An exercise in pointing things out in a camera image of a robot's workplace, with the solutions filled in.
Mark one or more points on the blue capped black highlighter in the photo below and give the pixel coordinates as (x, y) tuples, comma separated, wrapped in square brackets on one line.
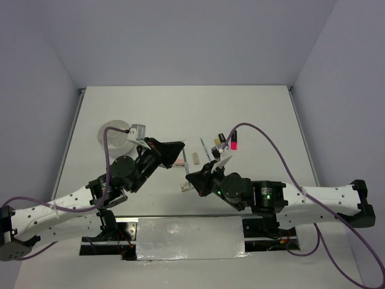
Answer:
[(222, 138)]

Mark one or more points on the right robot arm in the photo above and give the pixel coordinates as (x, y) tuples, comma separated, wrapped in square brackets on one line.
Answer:
[(282, 203)]

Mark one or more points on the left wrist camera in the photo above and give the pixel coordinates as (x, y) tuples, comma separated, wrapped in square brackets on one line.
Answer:
[(136, 134)]

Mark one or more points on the blue clear pen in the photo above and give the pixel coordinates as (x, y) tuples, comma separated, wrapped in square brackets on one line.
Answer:
[(205, 150)]

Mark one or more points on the beige long eraser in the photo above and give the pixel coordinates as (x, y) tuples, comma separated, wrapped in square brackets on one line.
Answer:
[(195, 158)]

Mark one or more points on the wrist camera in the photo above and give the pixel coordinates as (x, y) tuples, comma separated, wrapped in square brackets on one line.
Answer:
[(221, 156), (136, 134)]

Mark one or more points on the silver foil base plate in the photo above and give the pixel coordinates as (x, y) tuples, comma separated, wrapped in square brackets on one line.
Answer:
[(190, 238)]

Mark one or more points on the white round container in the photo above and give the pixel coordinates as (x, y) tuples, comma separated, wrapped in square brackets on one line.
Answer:
[(117, 142)]

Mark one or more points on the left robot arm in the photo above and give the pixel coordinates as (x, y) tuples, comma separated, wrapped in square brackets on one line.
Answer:
[(85, 212)]

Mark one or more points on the white staple box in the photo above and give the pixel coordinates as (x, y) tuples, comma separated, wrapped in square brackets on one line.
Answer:
[(186, 186)]

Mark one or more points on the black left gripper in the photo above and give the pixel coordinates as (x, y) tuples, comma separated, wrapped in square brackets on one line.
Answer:
[(165, 153)]

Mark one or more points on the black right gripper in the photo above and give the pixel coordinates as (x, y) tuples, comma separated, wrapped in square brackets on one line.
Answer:
[(200, 179)]

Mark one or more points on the pink capped black highlighter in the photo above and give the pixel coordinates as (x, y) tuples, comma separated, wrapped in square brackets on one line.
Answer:
[(234, 141)]

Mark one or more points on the black mounting rail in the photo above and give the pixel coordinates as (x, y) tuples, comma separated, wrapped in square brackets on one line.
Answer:
[(258, 237)]

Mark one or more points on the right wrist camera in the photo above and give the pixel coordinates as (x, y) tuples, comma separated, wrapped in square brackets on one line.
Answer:
[(221, 156)]

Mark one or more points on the green clear pen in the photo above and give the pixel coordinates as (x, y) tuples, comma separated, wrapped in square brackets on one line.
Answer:
[(186, 167)]

